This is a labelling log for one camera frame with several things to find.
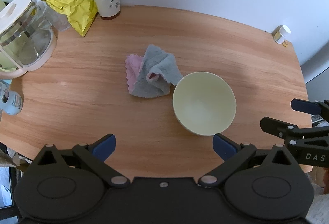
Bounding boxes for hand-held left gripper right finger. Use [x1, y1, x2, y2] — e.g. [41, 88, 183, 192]
[197, 134, 299, 189]

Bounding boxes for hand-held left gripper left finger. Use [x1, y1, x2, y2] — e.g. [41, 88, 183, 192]
[32, 134, 130, 190]

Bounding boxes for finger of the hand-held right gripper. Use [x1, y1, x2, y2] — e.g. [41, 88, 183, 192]
[260, 117, 329, 140]
[290, 99, 329, 122]

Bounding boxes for pale green bowl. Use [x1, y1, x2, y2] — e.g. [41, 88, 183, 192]
[172, 72, 237, 136]

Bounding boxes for small white jar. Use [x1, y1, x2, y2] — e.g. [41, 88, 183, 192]
[273, 25, 292, 45]

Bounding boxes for crumpled white bag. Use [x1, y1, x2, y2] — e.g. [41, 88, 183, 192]
[6, 147, 32, 168]

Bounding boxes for small white printed bottle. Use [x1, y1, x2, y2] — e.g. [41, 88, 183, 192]
[0, 80, 24, 116]

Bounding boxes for glass kettle with white lid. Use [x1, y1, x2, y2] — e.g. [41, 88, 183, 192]
[0, 0, 57, 79]

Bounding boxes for crumpled yellow bag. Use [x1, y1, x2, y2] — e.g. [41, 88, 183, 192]
[40, 0, 98, 37]

